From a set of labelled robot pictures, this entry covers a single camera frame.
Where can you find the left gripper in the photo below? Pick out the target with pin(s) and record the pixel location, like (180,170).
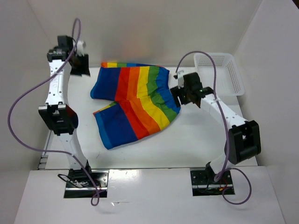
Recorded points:
(84,70)

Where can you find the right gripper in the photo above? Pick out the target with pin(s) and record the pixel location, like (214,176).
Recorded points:
(176,92)

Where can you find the rainbow striped shorts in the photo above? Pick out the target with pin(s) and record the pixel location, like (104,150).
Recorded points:
(141,102)

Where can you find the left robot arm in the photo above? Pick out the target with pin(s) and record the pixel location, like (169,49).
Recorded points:
(66,59)

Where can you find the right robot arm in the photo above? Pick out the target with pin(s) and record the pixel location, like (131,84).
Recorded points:
(242,136)

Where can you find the white plastic basket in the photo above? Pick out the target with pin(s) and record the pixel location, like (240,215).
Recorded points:
(227,77)

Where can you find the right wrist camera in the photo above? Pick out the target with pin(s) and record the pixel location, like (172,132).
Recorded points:
(179,76)

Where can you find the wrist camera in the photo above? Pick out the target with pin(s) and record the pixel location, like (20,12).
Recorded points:
(179,76)
(80,48)

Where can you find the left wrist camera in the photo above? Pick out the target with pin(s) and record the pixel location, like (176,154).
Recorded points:
(80,48)

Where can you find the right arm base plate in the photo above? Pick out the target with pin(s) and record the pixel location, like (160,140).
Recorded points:
(203,186)

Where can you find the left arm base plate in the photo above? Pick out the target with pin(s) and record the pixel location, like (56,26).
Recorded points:
(78,185)

